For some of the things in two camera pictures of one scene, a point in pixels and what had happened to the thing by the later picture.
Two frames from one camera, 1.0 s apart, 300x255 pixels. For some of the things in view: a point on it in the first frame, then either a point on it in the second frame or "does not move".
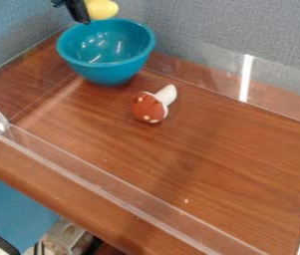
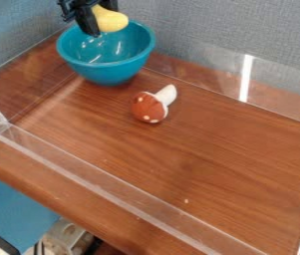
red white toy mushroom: (150, 107) does not move
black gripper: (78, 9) to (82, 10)
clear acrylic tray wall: (203, 147) does not move
